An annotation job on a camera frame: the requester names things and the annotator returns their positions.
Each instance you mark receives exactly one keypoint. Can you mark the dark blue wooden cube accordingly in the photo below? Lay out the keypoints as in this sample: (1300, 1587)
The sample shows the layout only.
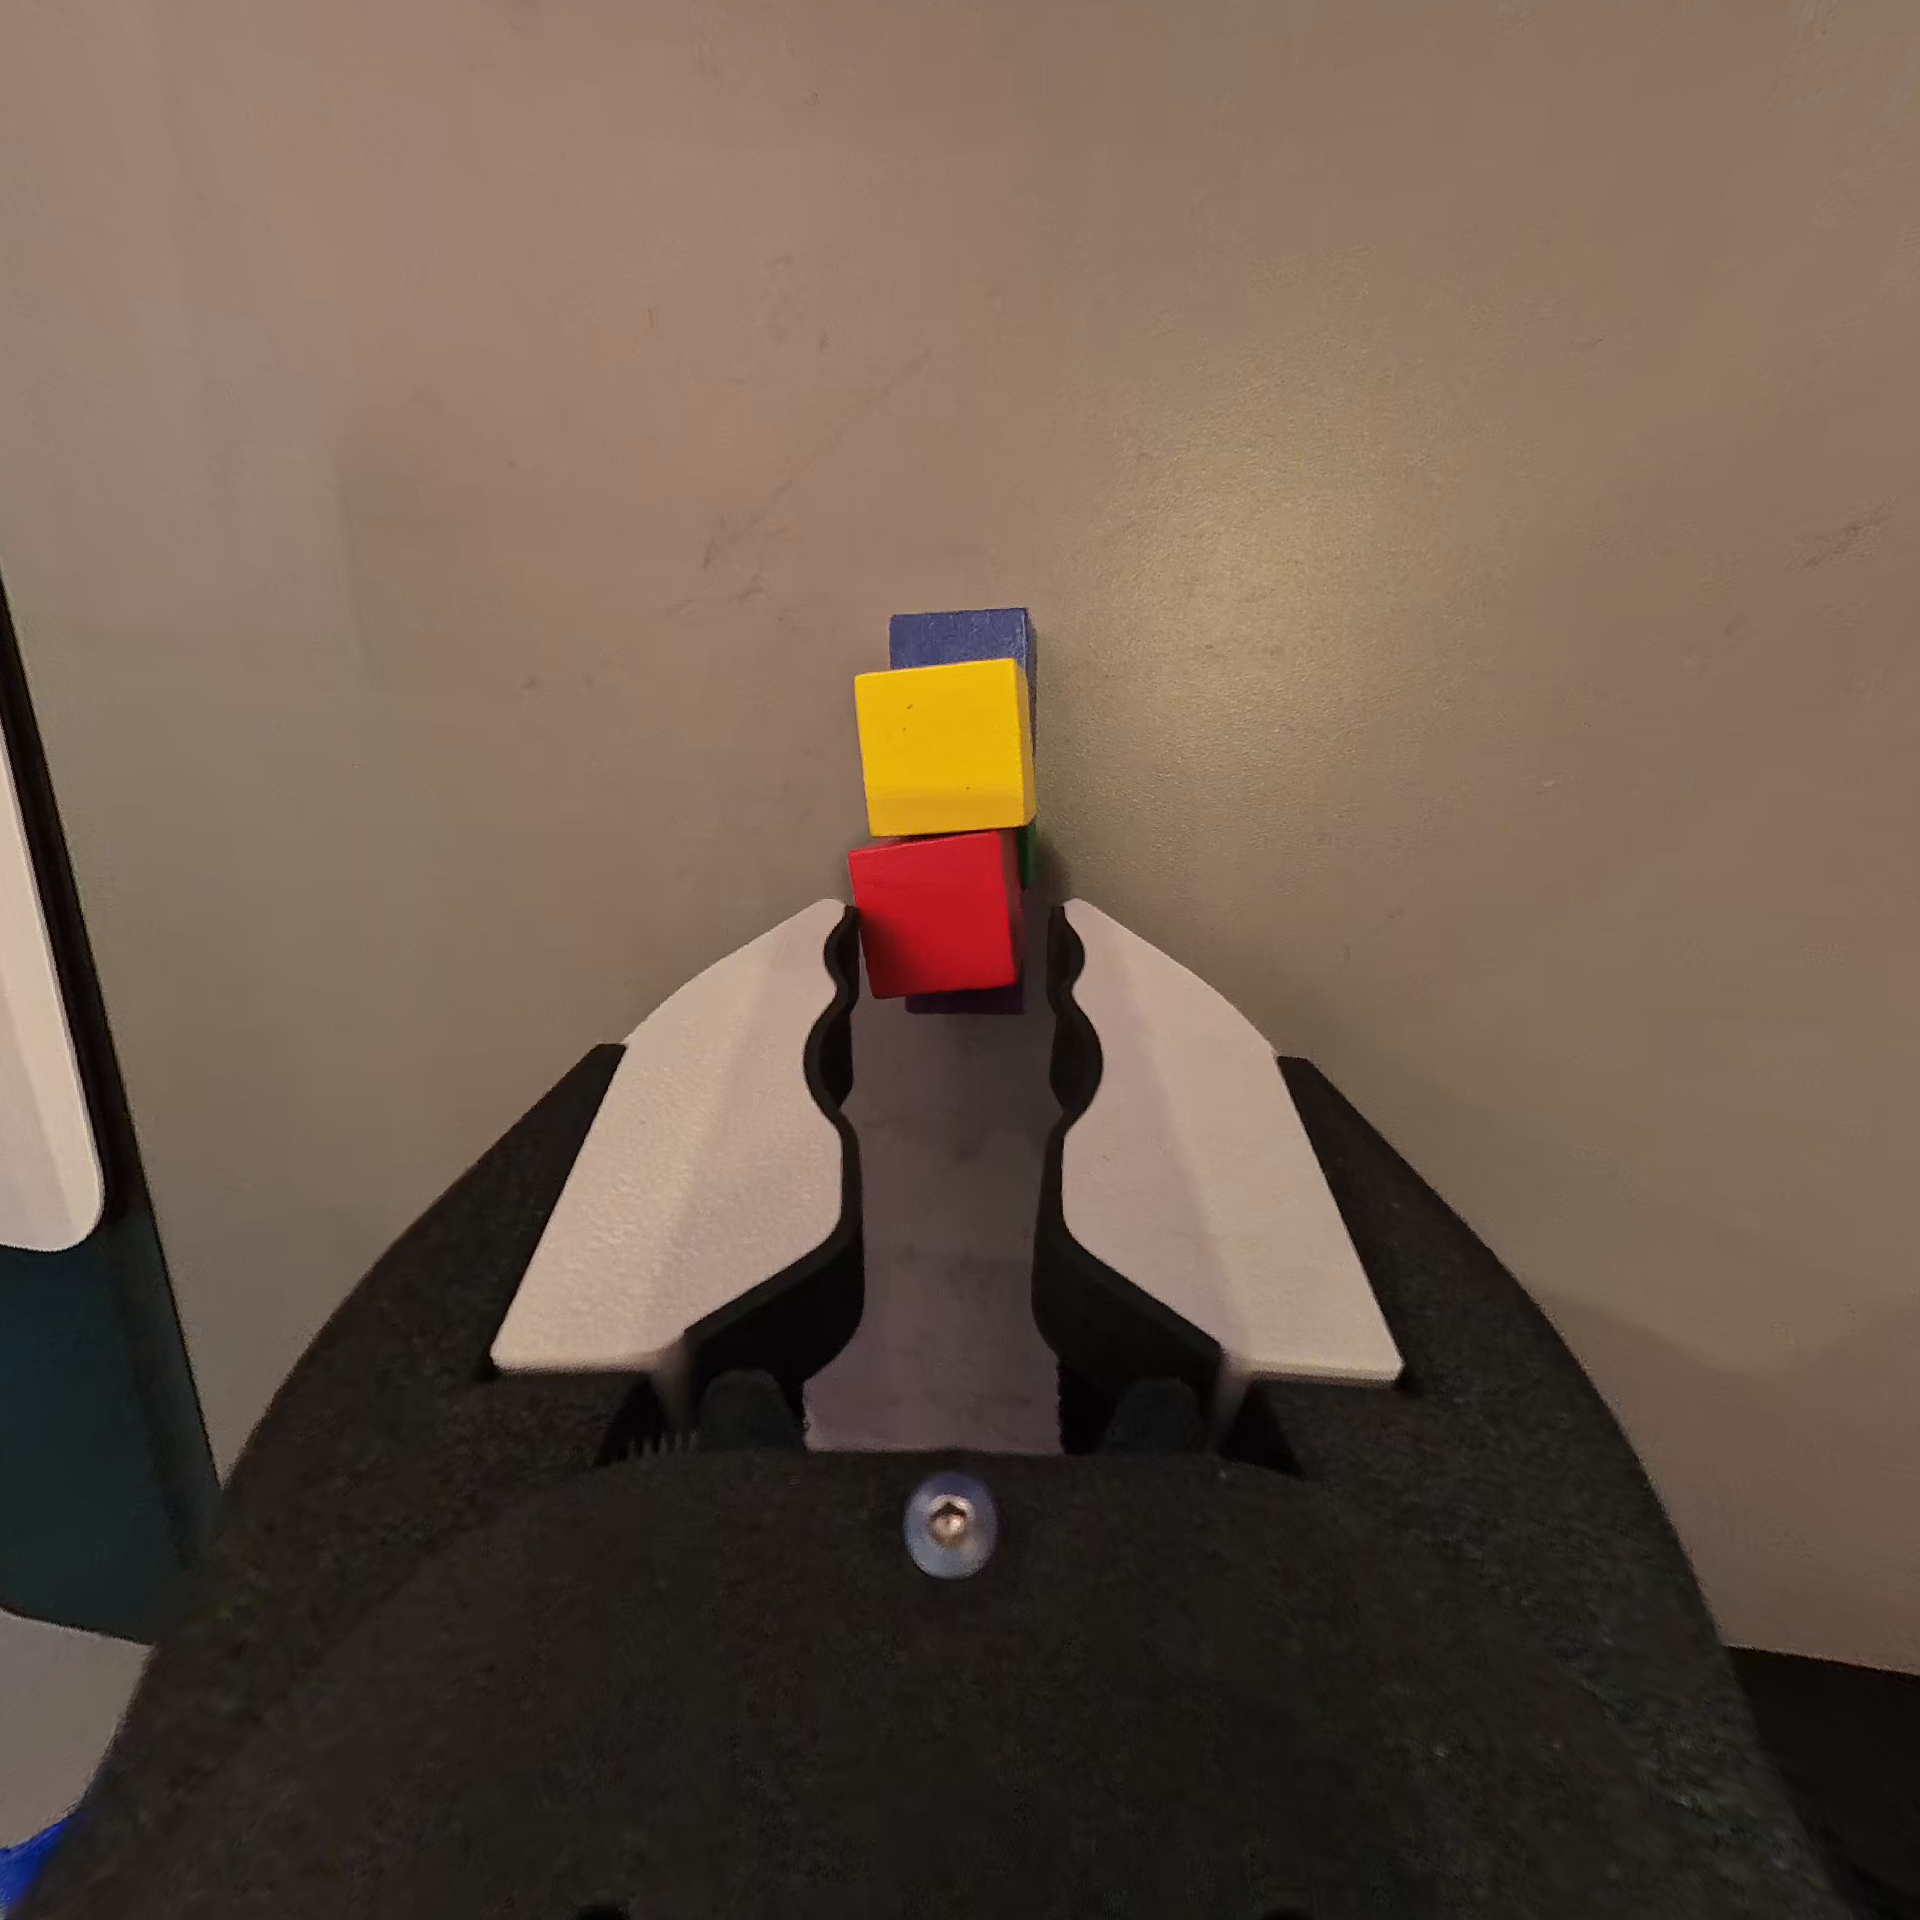
(961, 633)

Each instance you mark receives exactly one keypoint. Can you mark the purple wooden cube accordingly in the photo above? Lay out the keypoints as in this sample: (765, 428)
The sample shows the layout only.
(968, 1001)

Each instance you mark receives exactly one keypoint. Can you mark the yellow wooden cube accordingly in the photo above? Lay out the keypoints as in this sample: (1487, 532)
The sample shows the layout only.
(945, 750)

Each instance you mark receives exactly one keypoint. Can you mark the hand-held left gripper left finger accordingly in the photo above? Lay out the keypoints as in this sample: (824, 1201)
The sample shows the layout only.
(675, 1201)

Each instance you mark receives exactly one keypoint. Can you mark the blue plastic storage bin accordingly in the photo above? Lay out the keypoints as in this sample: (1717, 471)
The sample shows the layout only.
(31, 1861)

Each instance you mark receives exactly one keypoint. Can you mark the red wooden cube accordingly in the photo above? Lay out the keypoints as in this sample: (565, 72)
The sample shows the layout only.
(932, 916)

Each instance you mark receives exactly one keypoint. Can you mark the green wooden cube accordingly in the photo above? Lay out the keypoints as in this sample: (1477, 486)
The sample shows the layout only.
(1026, 856)

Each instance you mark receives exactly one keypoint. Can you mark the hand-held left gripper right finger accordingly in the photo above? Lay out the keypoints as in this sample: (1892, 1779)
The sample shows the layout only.
(1215, 1201)

